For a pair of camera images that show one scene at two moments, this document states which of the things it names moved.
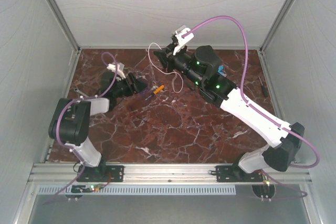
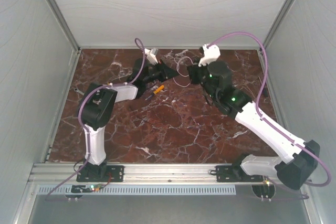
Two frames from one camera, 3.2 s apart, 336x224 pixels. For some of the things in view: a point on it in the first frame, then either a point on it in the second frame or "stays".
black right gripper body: [172, 62] -> [198, 75]
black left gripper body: [121, 89] -> [153, 76]
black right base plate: [234, 173] stays
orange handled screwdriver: [159, 88] stays
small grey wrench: [79, 91] stays
